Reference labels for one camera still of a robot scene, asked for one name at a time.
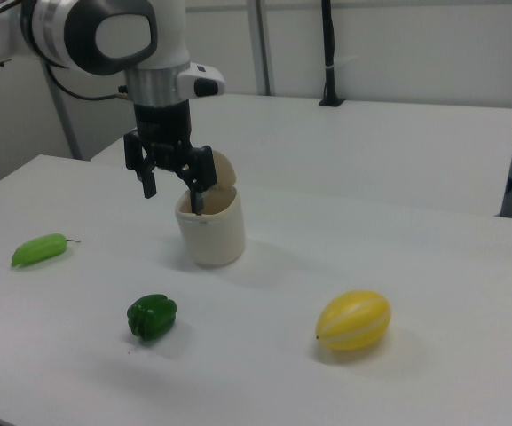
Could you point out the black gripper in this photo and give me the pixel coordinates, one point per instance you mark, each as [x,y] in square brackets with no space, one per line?
[162,128]

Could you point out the cream garbage bin lid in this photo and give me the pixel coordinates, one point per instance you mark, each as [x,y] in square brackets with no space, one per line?
[225,171]

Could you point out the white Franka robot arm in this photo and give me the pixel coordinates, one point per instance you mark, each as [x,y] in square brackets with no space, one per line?
[167,35]

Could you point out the dark green toy bell pepper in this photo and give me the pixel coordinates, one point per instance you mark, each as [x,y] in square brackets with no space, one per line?
[151,317]

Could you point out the yellow striped toy melon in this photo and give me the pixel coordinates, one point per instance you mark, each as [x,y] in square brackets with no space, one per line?
[353,319]

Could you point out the black camera stand pole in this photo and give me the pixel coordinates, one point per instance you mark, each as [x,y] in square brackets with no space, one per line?
[328,44]

